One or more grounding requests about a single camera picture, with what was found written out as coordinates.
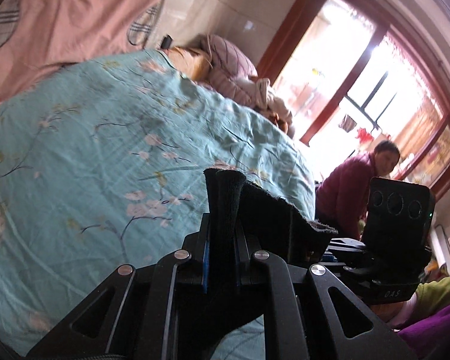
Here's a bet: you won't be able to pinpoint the black pants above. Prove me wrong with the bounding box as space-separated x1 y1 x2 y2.
203 167 338 267

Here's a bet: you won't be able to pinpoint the person in maroon sweater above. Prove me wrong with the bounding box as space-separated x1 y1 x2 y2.
315 140 400 240

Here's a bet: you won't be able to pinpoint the pink padded jacket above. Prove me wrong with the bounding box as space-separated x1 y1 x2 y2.
201 34 270 110

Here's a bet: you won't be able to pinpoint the teal floral bed sheet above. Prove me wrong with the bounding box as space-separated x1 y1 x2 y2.
0 50 314 354

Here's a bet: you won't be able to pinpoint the pink quilt with plaid hearts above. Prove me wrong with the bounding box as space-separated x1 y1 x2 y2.
0 0 160 104

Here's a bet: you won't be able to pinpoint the red wooden window frame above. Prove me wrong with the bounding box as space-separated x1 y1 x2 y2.
257 0 450 199

